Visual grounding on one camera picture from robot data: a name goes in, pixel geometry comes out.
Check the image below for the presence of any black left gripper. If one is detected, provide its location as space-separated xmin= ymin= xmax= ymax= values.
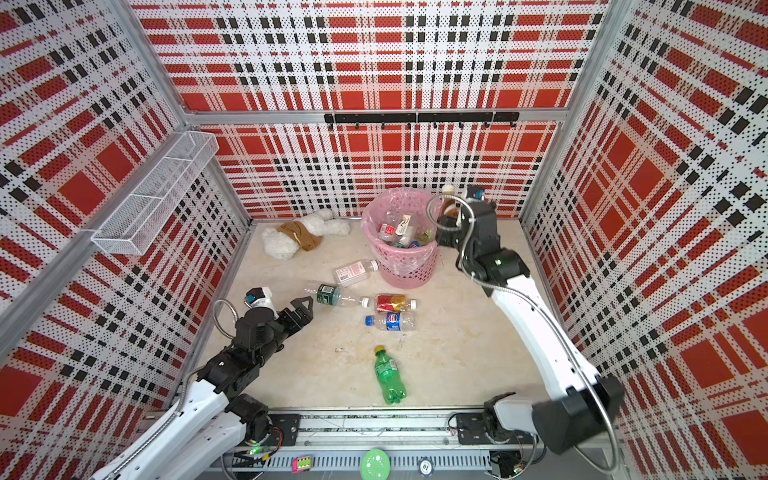
xmin=254 ymin=296 xmax=312 ymax=368

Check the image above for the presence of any large pale green bottle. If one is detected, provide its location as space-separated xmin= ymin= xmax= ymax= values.
xmin=413 ymin=230 xmax=434 ymax=246

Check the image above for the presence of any white label tea bottle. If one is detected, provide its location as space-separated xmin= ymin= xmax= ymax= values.
xmin=394 ymin=214 xmax=415 ymax=248

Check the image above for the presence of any brown label drink bottle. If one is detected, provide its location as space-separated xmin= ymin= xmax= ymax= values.
xmin=440 ymin=184 xmax=458 ymax=219

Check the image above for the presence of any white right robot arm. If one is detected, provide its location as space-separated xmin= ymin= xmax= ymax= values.
xmin=434 ymin=197 xmax=625 ymax=471

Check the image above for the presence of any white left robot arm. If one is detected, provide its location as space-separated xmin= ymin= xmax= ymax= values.
xmin=93 ymin=288 xmax=314 ymax=479

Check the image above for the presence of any pink perforated waste bin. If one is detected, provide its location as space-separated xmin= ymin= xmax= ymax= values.
xmin=360 ymin=189 xmax=442 ymax=290

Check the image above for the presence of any clear bottle green label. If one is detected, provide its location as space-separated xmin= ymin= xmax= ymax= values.
xmin=304 ymin=282 xmax=371 ymax=308

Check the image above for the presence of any clear bottle pink label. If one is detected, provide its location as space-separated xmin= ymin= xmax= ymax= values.
xmin=334 ymin=259 xmax=379 ymax=287

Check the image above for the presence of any white plush toy brown scarf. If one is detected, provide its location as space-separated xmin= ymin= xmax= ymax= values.
xmin=261 ymin=209 xmax=351 ymax=260

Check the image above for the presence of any pepsi label clear bottle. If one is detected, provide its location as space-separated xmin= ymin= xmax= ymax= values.
xmin=365 ymin=312 xmax=416 ymax=332

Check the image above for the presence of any red yellow label bottle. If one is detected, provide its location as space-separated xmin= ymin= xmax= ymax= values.
xmin=375 ymin=293 xmax=417 ymax=313

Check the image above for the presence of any green soda bottle left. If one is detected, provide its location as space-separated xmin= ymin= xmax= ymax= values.
xmin=374 ymin=345 xmax=407 ymax=405

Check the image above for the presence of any pink small device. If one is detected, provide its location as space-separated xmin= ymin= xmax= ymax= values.
xmin=291 ymin=455 xmax=313 ymax=475

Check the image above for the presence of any green round button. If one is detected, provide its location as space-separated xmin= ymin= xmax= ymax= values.
xmin=360 ymin=449 xmax=391 ymax=480

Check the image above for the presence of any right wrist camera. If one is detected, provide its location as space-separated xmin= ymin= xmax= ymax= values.
xmin=464 ymin=185 xmax=486 ymax=203

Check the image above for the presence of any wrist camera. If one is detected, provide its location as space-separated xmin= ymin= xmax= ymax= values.
xmin=464 ymin=185 xmax=486 ymax=203
xmin=244 ymin=287 xmax=276 ymax=313

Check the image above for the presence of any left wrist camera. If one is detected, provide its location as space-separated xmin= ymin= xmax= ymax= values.
xmin=244 ymin=287 xmax=276 ymax=313

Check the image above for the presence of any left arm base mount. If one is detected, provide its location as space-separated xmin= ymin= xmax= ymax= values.
xmin=230 ymin=395 xmax=301 ymax=464

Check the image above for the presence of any black wall hook rail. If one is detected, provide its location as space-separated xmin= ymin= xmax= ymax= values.
xmin=324 ymin=111 xmax=521 ymax=128

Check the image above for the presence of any white wire mesh shelf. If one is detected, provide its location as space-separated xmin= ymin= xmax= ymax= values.
xmin=91 ymin=130 xmax=218 ymax=256

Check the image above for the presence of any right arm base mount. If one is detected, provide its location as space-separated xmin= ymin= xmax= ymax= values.
xmin=446 ymin=392 xmax=548 ymax=479

